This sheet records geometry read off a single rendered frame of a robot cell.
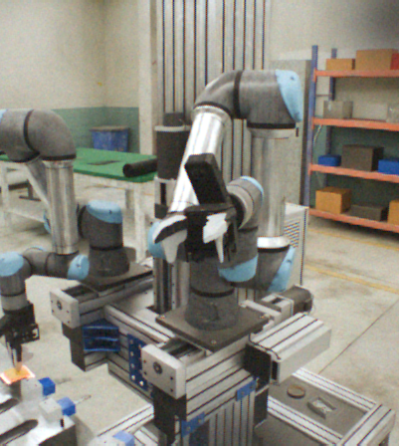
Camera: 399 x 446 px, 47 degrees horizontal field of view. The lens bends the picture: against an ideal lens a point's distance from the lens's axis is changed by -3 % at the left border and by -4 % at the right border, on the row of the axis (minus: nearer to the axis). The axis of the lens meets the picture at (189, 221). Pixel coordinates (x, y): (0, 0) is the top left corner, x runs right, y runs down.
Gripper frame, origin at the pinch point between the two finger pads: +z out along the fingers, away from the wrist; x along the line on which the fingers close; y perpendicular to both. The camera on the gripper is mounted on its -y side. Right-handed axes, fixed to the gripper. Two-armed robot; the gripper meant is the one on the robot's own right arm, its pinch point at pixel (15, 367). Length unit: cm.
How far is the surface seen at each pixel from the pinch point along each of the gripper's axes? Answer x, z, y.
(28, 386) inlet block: -22.2, -7.8, -5.5
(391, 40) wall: 127, -137, 508
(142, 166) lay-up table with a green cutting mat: 198, -14, 202
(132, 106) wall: 579, -49, 475
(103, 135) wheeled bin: 585, 0, 416
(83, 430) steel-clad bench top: -32.0, 4.6, 3.4
